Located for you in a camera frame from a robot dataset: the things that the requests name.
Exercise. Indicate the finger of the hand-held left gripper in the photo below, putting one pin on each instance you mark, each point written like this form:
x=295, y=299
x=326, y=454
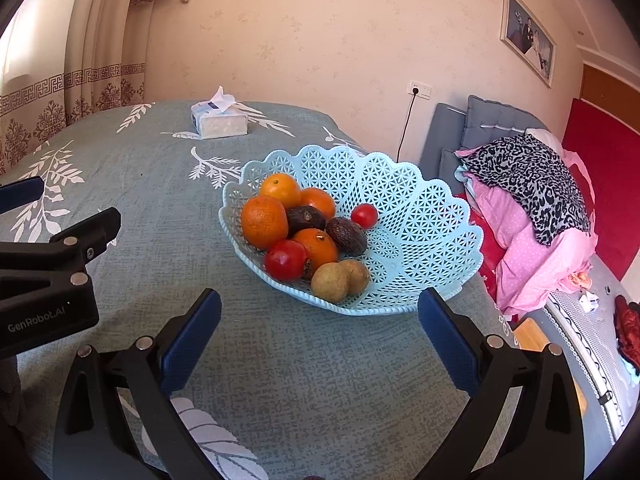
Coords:
x=20, y=195
x=75, y=240

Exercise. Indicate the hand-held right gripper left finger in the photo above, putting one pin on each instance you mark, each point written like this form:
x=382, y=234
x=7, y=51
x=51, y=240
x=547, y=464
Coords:
x=192, y=340

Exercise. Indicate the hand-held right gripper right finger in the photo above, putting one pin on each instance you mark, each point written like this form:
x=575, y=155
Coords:
x=447, y=340

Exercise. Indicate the light blue lattice basket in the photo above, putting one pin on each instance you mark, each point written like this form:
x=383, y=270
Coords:
x=425, y=240

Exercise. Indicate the tan brown round fruit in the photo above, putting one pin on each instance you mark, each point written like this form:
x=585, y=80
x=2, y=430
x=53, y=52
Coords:
x=330, y=282
x=359, y=275

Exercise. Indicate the large red tomato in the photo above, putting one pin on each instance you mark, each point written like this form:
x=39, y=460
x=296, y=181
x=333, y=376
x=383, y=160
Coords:
x=284, y=260

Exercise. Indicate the large dimpled orange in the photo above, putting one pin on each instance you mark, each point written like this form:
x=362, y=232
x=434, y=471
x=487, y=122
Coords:
x=264, y=222

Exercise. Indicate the dark brown avocado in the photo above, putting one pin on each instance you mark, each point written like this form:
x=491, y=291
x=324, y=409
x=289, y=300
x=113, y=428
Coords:
x=346, y=236
x=306, y=219

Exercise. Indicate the small red tomato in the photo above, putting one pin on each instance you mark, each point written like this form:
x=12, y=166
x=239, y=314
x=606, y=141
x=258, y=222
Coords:
x=364, y=215

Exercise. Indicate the yellow-orange smooth orange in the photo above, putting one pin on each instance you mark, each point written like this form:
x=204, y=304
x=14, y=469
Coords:
x=280, y=190

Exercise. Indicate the red blanket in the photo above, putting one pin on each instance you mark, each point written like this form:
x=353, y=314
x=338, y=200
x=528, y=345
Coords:
x=487, y=260

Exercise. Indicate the pink blanket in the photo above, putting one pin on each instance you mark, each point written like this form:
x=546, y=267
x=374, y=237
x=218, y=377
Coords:
x=530, y=270

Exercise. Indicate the leaf print bed sheet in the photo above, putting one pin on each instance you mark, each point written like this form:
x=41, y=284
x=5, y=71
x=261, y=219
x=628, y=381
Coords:
x=300, y=400

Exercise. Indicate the beige maroon patterned curtain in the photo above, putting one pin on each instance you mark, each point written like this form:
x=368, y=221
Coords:
x=75, y=70

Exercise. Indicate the small white object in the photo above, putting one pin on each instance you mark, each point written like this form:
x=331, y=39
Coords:
x=590, y=301

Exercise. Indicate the white mesh cover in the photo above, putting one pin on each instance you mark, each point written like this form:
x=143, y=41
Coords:
x=595, y=360

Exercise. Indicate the leopard print cloth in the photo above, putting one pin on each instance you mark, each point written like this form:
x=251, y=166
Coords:
x=535, y=185

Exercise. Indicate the red cloth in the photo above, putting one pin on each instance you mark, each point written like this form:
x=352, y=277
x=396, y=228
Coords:
x=629, y=332

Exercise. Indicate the blue white tissue box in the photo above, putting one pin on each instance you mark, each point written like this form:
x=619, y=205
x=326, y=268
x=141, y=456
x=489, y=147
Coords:
x=220, y=122

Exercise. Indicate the grey cushion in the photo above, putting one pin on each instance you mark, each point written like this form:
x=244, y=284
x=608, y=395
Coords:
x=500, y=115
x=440, y=135

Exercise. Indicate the white pillow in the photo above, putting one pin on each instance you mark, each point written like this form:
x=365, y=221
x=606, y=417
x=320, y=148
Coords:
x=545, y=139

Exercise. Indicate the red headboard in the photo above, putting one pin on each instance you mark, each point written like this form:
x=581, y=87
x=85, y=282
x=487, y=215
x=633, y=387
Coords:
x=615, y=185

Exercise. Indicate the orange wooden door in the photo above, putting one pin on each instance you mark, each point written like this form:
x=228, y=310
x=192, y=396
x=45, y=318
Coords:
x=610, y=95

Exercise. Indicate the white wall socket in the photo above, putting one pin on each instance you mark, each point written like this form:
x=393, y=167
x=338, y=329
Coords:
x=419, y=89

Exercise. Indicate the framed wall photo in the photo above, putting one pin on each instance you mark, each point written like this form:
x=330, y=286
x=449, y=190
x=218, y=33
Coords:
x=530, y=35

